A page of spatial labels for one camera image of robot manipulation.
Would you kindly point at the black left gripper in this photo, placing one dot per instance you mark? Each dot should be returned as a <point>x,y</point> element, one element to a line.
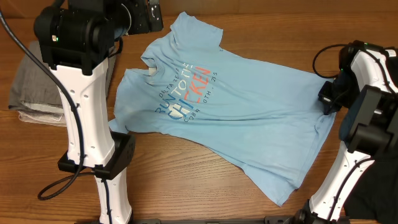
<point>142,25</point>

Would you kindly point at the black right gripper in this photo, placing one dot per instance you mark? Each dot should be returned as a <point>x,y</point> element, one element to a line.
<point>329,101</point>

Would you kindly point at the light blue printed t-shirt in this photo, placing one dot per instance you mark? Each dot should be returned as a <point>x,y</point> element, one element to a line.
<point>262,117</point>

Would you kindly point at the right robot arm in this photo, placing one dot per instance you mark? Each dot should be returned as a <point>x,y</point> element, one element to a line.
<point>325,205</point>

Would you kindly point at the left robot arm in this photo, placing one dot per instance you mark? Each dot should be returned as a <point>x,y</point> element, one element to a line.
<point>76,44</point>

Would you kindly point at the black garment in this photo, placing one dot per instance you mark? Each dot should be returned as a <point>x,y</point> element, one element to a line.
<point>376,186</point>

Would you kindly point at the folded grey trousers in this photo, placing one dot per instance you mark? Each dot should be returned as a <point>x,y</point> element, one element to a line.
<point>33,91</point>

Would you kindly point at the folded beige garment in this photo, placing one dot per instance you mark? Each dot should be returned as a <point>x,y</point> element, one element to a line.
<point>53,119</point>

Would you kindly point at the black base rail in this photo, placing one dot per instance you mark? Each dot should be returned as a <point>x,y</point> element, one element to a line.
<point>205,221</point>

